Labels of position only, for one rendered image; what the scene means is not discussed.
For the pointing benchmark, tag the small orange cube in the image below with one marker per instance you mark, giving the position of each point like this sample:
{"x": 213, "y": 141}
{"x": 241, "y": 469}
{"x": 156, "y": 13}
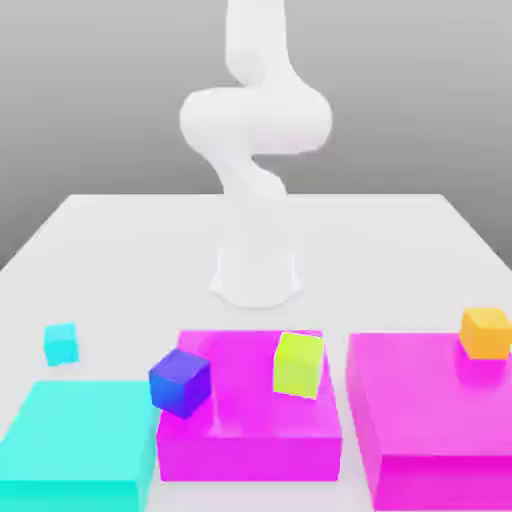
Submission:
{"x": 484, "y": 334}

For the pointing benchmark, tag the large cyan box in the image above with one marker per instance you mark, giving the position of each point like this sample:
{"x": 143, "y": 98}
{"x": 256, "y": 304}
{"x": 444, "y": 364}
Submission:
{"x": 76, "y": 440}

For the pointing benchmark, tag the small blue cube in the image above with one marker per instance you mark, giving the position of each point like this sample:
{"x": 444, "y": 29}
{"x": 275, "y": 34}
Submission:
{"x": 180, "y": 384}

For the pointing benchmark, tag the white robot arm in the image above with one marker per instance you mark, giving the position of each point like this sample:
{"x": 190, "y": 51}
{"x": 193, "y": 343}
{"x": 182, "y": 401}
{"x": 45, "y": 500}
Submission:
{"x": 256, "y": 120}

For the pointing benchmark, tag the large magenta box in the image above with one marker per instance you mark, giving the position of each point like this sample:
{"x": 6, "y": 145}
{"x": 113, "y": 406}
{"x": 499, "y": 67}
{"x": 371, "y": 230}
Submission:
{"x": 248, "y": 432}
{"x": 432, "y": 420}

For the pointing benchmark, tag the small yellow-green cube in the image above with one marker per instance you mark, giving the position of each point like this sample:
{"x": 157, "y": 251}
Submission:
{"x": 298, "y": 366}

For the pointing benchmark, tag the small cyan cube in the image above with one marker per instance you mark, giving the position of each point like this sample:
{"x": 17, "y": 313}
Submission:
{"x": 60, "y": 344}

